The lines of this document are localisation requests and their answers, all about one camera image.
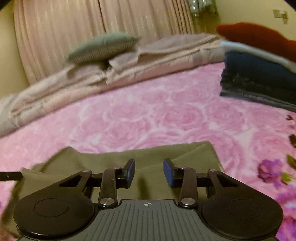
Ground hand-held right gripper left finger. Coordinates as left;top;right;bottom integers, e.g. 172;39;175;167
59;158;136;208

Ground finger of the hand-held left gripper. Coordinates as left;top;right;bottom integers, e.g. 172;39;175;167
0;171;23;181

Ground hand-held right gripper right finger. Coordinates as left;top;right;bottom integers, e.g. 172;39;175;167
163;158;241;208

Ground olive green pants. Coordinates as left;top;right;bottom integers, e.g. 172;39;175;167
0;141;224;234

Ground pink floral bed blanket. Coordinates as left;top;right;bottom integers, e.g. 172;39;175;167
0;62;296;241

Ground pink folded blanket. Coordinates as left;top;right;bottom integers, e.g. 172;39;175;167
0;46;226;137

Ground dark grey folded garment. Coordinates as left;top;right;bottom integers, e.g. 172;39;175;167
219;70;296;112

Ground beige folded sheet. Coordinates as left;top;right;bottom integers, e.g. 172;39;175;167
108;32;223;71

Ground green pillow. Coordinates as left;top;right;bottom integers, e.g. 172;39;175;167
65;32;142;64

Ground dark blue folded garment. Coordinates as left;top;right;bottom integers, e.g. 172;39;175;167
223;51;296;98

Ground white folded garment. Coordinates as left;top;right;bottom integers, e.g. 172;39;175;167
221;40;296;75

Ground pink curtain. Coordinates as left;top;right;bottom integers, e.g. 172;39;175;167
13;0;196;84

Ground red folded garment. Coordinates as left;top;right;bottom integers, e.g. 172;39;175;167
216;22;296;63

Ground shiny grey fixture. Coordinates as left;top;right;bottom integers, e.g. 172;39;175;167
188;0;219;18

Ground white wall hook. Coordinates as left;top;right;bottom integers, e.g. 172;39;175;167
273;9;289;25

